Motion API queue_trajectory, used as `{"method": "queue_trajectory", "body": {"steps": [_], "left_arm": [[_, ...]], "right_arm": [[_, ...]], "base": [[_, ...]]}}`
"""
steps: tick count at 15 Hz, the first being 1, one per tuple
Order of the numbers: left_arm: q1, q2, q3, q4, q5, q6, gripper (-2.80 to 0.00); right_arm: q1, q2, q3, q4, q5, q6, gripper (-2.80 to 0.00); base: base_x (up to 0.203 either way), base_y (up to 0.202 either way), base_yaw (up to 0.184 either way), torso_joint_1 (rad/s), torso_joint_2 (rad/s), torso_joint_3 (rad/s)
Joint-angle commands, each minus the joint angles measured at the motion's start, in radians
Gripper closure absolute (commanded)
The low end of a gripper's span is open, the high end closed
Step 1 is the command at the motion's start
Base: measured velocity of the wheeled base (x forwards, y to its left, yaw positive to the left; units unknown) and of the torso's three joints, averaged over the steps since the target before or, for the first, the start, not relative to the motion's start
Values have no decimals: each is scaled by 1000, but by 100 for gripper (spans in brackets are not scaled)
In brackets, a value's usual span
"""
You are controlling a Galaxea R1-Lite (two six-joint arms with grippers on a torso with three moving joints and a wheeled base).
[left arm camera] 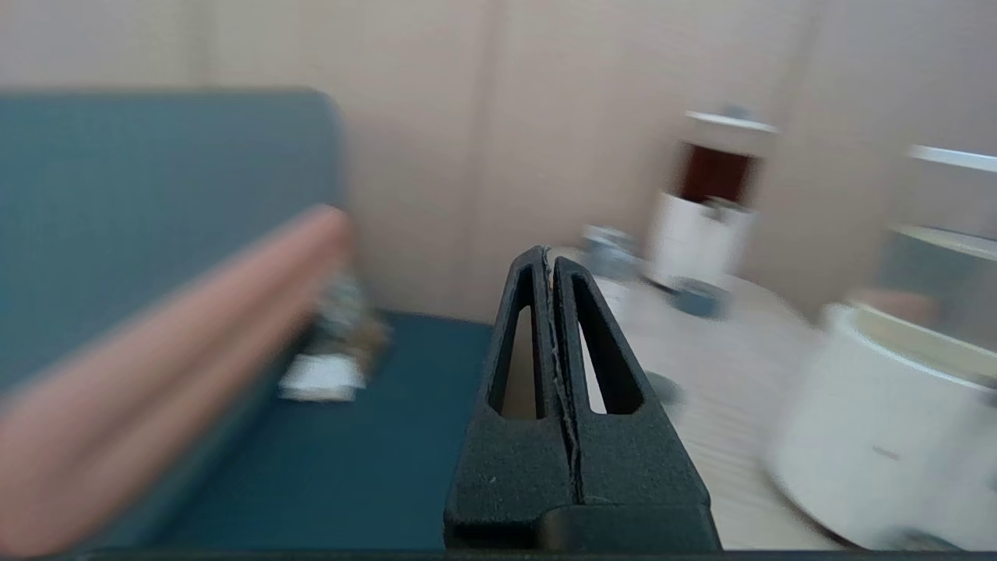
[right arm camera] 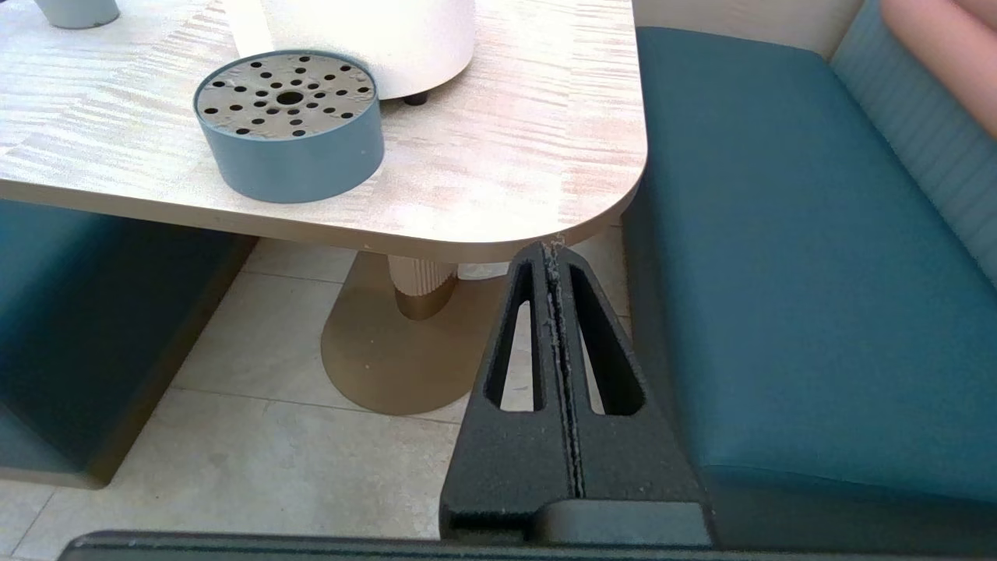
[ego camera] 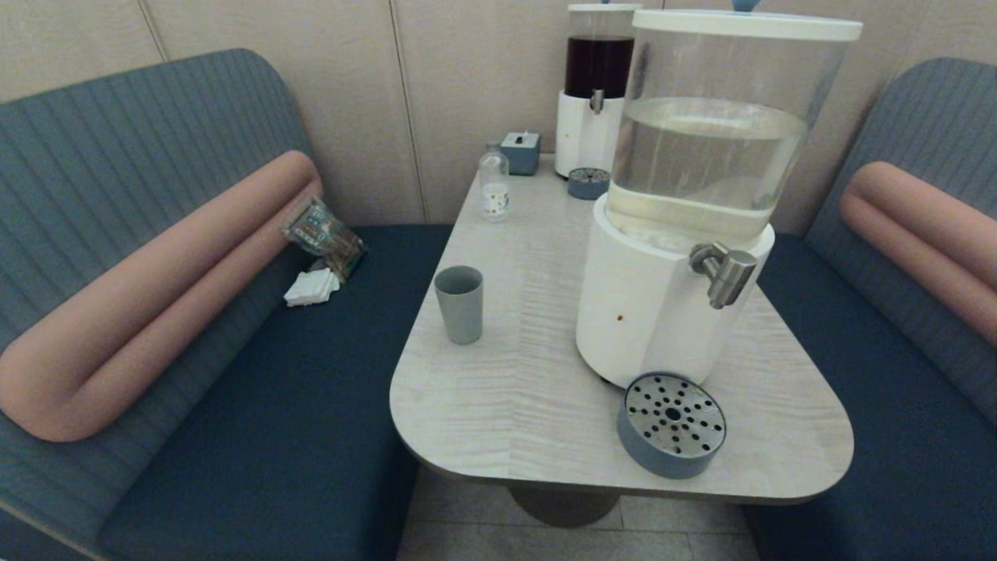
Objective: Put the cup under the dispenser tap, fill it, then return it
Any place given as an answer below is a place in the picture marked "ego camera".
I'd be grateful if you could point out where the grey plastic cup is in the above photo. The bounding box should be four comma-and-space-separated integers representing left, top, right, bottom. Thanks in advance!
434, 266, 484, 345

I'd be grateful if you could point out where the metal water dispenser tap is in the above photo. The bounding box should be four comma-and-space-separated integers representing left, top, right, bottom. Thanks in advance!
689, 242, 758, 309

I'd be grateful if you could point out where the clear bottle with label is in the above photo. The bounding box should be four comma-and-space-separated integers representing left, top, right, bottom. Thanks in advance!
478, 141, 511, 223

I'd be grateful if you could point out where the small blue box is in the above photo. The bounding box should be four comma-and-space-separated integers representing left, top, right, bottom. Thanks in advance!
500, 130, 541, 176

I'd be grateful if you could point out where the small blue perforated drip tray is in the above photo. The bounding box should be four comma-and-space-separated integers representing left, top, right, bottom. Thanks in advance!
566, 167, 611, 200

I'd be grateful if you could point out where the clear water dispenser white base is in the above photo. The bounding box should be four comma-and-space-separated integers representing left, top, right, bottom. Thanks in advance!
575, 0, 864, 389

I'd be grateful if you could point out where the dark drink dispenser white base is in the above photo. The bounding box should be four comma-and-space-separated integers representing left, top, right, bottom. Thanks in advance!
555, 2, 643, 179

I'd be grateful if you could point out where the clear printed snack packet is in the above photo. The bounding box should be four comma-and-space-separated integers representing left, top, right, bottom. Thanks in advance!
282, 197, 367, 281

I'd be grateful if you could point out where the white napkin stack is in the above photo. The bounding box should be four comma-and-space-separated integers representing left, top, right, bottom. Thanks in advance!
282, 268, 340, 308

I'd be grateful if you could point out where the large blue perforated drip tray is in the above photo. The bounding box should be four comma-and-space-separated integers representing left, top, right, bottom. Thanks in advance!
617, 372, 727, 479

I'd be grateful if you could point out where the pink bolster cushion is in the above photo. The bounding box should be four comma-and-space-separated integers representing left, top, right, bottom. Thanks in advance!
840, 161, 997, 346
0, 150, 323, 443

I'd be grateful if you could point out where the teal upholstered bench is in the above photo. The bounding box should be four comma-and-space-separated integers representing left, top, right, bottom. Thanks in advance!
0, 48, 453, 561
744, 56, 997, 561

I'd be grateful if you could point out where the gold table pedestal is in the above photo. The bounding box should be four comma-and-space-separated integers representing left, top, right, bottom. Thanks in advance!
510, 487, 620, 527

